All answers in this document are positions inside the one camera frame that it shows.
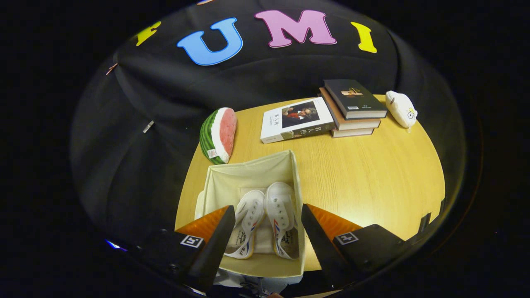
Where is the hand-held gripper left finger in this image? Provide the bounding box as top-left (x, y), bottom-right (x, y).
top-left (135, 205), bottom-right (236, 292)

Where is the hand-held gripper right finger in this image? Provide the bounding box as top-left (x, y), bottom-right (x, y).
top-left (301, 203), bottom-right (415, 289)

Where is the white canvas shoe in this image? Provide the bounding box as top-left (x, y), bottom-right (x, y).
top-left (225, 190), bottom-right (265, 260)
top-left (265, 182), bottom-right (299, 260)

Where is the cream fabric storage box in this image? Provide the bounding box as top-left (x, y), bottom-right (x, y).
top-left (195, 150), bottom-right (307, 279)

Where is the thin pale book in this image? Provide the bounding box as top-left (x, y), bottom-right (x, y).
top-left (331, 127), bottom-right (375, 138)

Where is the watermelon slice plush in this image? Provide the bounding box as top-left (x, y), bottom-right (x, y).
top-left (200, 107), bottom-right (237, 165)

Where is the brown cover book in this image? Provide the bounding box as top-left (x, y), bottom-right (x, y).
top-left (319, 87), bottom-right (381, 131)

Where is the white portrait cover book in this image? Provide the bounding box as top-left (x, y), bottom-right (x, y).
top-left (260, 97), bottom-right (335, 144)

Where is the white plush toy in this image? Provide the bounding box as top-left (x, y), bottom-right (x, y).
top-left (385, 91), bottom-right (418, 130)

